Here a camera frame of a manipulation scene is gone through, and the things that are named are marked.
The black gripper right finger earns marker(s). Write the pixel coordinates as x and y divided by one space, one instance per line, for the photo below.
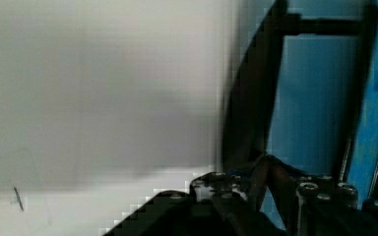
312 205

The black oven door handle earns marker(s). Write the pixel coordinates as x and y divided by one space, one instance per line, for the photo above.
298 90

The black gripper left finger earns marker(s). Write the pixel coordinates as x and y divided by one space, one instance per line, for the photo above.
247 182

